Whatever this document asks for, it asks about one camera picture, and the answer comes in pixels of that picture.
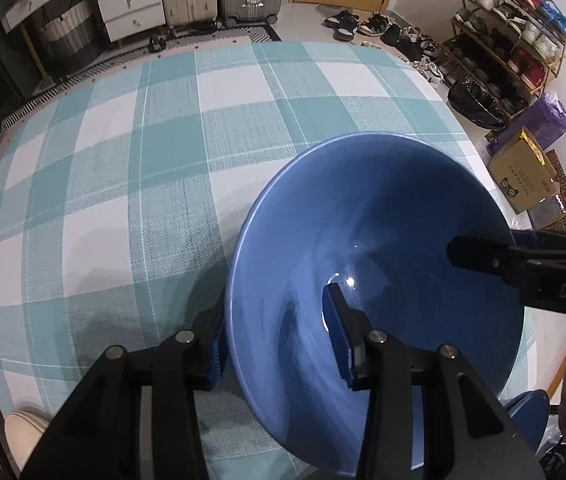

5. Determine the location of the printed cardboard box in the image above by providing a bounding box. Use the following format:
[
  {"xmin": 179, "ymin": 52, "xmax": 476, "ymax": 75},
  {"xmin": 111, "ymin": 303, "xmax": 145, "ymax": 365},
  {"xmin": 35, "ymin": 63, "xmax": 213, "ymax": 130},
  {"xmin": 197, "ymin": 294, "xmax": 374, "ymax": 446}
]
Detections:
[{"xmin": 487, "ymin": 127, "xmax": 561, "ymax": 213}]

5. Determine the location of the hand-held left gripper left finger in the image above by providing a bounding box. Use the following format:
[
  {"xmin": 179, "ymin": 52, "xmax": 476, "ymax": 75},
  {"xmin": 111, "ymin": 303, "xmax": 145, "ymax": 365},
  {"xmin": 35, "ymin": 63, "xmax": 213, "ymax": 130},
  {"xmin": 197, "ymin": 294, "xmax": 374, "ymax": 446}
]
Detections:
[{"xmin": 20, "ymin": 305, "xmax": 229, "ymax": 480}]

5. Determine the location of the cream round plate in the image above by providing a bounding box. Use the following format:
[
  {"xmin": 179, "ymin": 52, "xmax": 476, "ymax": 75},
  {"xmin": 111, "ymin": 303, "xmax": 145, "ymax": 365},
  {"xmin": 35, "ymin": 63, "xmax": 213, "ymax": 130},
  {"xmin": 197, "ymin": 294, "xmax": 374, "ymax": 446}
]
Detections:
[
  {"xmin": 4, "ymin": 417, "xmax": 39, "ymax": 468},
  {"xmin": 4, "ymin": 409, "xmax": 51, "ymax": 468}
]

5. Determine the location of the purple plastic bag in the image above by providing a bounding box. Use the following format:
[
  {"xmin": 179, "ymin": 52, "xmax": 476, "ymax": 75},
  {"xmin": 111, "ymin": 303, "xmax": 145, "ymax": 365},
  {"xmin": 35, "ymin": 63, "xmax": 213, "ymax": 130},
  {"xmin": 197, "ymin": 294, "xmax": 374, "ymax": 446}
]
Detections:
[{"xmin": 485, "ymin": 92, "xmax": 566, "ymax": 158}]

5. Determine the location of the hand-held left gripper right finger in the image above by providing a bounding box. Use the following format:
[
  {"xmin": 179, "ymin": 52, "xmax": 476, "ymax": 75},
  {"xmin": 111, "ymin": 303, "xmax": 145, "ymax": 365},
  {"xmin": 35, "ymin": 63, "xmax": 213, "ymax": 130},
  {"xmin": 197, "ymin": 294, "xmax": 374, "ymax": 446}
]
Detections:
[{"xmin": 322, "ymin": 282, "xmax": 546, "ymax": 480}]

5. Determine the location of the white desk with drawers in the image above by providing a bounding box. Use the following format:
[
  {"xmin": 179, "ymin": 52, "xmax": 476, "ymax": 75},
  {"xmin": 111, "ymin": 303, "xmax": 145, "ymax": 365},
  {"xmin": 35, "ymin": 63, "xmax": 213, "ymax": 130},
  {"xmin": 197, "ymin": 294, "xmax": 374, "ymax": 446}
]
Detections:
[{"xmin": 0, "ymin": 0, "xmax": 168, "ymax": 48}]

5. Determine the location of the brown patterned mat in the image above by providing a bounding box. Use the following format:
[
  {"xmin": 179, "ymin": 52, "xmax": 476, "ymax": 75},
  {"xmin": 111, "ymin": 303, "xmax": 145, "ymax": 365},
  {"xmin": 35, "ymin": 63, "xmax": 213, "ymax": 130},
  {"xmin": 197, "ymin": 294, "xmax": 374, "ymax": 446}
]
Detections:
[{"xmin": 528, "ymin": 150, "xmax": 566, "ymax": 233}]

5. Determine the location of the shoe rack with shoes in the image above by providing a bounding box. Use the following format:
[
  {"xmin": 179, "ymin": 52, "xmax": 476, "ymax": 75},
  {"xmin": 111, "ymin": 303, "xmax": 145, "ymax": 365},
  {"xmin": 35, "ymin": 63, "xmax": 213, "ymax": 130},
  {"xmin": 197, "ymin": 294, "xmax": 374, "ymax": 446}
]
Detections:
[{"xmin": 455, "ymin": 0, "xmax": 566, "ymax": 111}]

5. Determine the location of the wooden shoe rack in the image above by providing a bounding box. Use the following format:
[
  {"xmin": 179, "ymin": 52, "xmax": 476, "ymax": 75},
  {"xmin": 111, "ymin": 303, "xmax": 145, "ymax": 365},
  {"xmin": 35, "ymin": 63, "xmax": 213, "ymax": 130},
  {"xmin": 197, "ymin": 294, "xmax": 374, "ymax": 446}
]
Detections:
[{"xmin": 450, "ymin": 0, "xmax": 566, "ymax": 116}]

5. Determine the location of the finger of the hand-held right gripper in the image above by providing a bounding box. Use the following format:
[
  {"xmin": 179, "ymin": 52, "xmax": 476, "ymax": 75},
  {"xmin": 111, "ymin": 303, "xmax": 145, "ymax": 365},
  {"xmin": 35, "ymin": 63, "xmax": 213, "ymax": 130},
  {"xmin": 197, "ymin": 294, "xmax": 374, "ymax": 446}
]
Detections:
[
  {"xmin": 447, "ymin": 235, "xmax": 566, "ymax": 281},
  {"xmin": 510, "ymin": 229, "xmax": 566, "ymax": 253}
]

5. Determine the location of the cluster of sneakers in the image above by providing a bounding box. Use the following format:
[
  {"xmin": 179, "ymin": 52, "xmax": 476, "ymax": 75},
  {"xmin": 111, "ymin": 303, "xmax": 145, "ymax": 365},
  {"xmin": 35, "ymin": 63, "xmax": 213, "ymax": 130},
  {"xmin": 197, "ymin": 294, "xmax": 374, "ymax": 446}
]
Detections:
[{"xmin": 323, "ymin": 9, "xmax": 446, "ymax": 86}]

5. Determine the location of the teal white checked tablecloth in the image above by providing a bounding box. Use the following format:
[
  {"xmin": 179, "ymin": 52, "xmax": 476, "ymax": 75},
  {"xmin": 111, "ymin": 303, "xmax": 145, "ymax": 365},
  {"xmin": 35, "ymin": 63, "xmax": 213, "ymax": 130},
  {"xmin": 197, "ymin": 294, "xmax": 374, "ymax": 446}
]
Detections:
[{"xmin": 0, "ymin": 40, "xmax": 538, "ymax": 480}]

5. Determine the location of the grey oval doormat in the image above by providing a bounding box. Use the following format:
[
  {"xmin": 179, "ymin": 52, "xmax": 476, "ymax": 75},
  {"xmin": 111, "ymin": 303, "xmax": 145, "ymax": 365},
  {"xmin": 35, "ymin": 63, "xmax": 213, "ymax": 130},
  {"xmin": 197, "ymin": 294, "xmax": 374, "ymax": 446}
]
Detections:
[{"xmin": 315, "ymin": 4, "xmax": 359, "ymax": 17}]

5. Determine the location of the blue bowl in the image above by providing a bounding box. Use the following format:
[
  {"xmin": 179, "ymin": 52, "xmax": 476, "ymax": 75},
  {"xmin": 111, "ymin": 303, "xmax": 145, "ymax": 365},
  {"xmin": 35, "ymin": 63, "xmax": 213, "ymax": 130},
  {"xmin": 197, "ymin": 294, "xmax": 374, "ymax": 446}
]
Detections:
[{"xmin": 224, "ymin": 131, "xmax": 524, "ymax": 478}]

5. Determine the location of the grey white laundry basket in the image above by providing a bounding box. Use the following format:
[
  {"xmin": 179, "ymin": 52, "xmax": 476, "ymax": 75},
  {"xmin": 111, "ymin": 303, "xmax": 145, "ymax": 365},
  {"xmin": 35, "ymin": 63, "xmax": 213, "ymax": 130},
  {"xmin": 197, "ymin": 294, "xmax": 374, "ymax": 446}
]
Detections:
[{"xmin": 38, "ymin": 0, "xmax": 99, "ymax": 63}]

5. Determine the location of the black trash bag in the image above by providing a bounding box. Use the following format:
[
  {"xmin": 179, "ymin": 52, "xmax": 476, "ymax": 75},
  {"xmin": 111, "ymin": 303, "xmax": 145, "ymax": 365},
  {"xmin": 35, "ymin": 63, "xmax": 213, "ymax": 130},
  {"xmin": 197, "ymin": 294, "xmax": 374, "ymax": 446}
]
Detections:
[{"xmin": 447, "ymin": 76, "xmax": 508, "ymax": 130}]

